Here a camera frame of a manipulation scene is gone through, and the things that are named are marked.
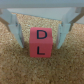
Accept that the pink block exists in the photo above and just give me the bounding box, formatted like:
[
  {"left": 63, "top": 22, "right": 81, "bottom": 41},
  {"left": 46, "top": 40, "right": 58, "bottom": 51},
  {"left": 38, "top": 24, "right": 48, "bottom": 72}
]
[{"left": 28, "top": 27, "right": 54, "bottom": 59}]

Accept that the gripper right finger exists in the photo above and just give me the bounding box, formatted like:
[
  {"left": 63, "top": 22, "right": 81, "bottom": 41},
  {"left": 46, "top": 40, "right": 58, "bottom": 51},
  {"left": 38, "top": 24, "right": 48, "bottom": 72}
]
[{"left": 53, "top": 7, "right": 84, "bottom": 50}]

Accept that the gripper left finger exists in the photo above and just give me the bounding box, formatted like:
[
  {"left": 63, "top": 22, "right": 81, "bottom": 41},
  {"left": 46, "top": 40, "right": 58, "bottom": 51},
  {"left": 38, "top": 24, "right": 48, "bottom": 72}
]
[{"left": 0, "top": 7, "right": 25, "bottom": 49}]

